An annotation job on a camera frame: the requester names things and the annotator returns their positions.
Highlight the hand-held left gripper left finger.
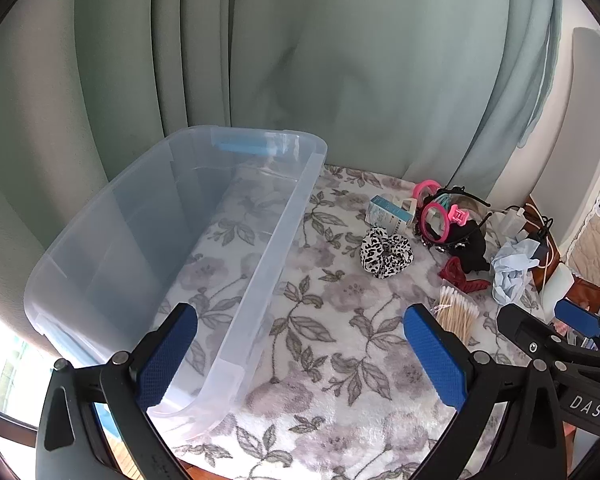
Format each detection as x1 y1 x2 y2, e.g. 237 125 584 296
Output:
35 302 199 480

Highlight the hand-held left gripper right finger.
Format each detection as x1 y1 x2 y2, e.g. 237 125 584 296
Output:
403 303 572 480

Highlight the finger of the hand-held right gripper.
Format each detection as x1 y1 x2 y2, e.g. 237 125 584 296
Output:
497 304 564 361
554 299 600 356

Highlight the black fabric hair accessory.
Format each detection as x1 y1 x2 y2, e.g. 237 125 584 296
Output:
450 225 491 273

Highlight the clear plastic storage bin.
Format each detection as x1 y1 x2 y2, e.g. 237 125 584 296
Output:
22 125 328 448

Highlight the pink round mirror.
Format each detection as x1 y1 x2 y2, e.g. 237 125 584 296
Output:
420 200 463 246

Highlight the brown wooden furniture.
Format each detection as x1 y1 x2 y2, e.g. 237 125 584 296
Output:
527 195 600 311

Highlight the white cylindrical object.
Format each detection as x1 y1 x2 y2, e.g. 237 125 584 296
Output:
537 262 576 323

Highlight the pack of cotton swabs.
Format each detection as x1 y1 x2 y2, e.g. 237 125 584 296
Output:
432 282 481 343

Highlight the light blue face mask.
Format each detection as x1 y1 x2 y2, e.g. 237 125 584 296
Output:
490 237 543 306

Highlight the red hair claw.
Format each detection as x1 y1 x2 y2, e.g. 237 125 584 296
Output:
437 256 491 293

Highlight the floral blanket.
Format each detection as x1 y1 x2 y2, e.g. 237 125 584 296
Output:
145 160 556 480

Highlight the white charger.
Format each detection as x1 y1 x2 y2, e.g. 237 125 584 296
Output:
490 207 528 236

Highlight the leopard print scrunchie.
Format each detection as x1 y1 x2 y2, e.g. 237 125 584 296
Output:
360 227 413 281

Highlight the small white blue box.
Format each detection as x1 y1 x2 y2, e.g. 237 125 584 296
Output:
365 195 416 226

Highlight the bundle of pink teal bangles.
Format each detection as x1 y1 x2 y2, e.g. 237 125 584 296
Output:
412 179 453 211

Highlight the grey green curtain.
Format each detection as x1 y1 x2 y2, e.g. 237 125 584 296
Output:
0 0 566 361

